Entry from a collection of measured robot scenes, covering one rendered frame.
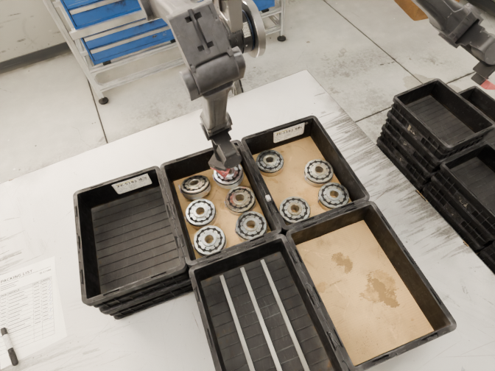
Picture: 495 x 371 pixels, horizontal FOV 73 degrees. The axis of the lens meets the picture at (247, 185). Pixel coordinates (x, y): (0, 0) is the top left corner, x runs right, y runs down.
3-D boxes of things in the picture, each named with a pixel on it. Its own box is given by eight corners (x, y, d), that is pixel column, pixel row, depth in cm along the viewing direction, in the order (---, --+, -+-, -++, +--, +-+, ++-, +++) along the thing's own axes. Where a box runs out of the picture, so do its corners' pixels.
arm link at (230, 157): (225, 108, 95) (198, 121, 94) (242, 135, 90) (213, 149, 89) (233, 134, 106) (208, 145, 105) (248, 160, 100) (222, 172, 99)
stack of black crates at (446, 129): (370, 150, 211) (392, 96, 174) (409, 133, 217) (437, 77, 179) (414, 198, 191) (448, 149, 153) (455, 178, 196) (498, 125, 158)
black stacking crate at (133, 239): (89, 209, 122) (74, 193, 113) (167, 183, 126) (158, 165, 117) (101, 315, 101) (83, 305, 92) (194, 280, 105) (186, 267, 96)
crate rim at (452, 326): (283, 235, 101) (283, 231, 99) (370, 202, 105) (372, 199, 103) (350, 377, 80) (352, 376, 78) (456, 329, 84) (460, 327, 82)
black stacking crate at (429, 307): (283, 247, 109) (284, 232, 100) (363, 217, 113) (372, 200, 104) (343, 377, 88) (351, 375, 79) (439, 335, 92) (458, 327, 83)
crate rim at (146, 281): (75, 195, 114) (72, 191, 112) (160, 168, 118) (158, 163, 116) (85, 308, 93) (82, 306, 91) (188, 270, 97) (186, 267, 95)
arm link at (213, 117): (233, 37, 56) (175, 62, 55) (249, 68, 56) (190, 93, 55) (226, 109, 99) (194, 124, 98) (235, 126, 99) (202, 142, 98)
